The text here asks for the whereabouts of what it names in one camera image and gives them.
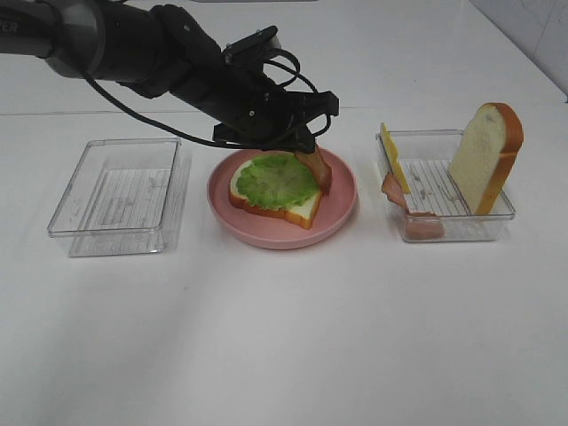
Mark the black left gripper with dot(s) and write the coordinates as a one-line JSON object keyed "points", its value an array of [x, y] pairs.
{"points": [[230, 85]]}

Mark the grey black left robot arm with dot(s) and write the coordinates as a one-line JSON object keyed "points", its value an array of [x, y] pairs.
{"points": [[164, 50]]}

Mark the bread slice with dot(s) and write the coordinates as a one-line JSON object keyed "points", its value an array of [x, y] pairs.
{"points": [[300, 215], [485, 156]]}

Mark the clear right plastic tray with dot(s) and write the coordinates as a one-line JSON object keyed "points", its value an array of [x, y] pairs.
{"points": [[435, 210]]}

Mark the pink round plate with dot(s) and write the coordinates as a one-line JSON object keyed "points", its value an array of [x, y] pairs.
{"points": [[334, 210]]}

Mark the yellow cheese slice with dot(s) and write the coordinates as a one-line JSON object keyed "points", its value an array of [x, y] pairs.
{"points": [[391, 151]]}

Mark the green lettuce leaf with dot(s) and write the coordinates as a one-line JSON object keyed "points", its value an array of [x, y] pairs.
{"points": [[274, 182]]}

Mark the clear plastic tray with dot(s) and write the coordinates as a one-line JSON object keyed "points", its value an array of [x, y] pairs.
{"points": [[435, 210], [125, 197]]}

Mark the clear left plastic tray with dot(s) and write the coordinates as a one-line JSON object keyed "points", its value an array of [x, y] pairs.
{"points": [[125, 197]]}

